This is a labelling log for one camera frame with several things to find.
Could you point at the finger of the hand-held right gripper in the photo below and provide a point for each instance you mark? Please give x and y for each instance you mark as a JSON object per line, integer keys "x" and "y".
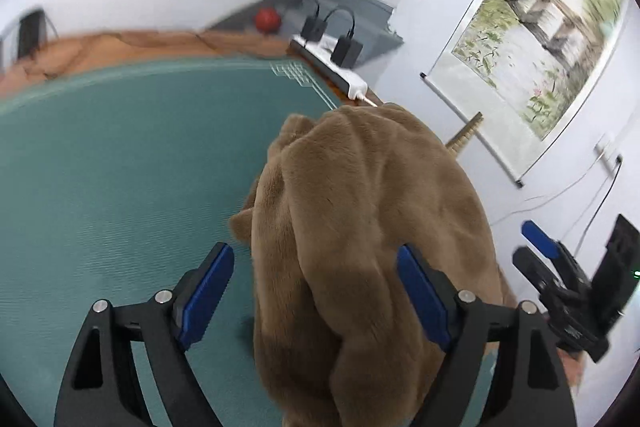
{"x": 530, "y": 264}
{"x": 540, "y": 239}

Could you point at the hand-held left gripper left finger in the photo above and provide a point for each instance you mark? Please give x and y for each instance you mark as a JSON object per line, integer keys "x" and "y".
{"x": 205, "y": 292}

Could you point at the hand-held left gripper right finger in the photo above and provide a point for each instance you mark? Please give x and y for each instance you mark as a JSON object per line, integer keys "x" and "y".
{"x": 422, "y": 292}

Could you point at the brown fleece garment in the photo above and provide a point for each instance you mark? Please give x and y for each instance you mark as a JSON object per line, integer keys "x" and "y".
{"x": 360, "y": 207}

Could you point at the wooden chair back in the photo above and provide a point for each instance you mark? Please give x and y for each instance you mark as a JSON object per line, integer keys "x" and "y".
{"x": 465, "y": 134}

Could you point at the green table mat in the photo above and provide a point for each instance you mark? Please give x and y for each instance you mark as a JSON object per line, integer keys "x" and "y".
{"x": 125, "y": 157}

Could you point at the hanging scroll painting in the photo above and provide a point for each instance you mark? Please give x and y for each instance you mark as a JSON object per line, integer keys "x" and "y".
{"x": 540, "y": 32}

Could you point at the white power strip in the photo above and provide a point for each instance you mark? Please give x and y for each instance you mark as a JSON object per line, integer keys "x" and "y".
{"x": 345, "y": 79}

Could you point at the black charger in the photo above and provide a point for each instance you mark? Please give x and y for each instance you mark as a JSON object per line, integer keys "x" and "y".
{"x": 312, "y": 28}
{"x": 347, "y": 51}

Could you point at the red ball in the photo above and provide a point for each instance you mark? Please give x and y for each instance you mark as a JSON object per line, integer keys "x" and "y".
{"x": 267, "y": 21}

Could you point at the black chair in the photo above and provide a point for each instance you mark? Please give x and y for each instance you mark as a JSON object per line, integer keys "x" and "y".
{"x": 31, "y": 34}

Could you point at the white wall outlet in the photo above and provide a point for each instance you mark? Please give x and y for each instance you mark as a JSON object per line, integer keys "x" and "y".
{"x": 607, "y": 149}

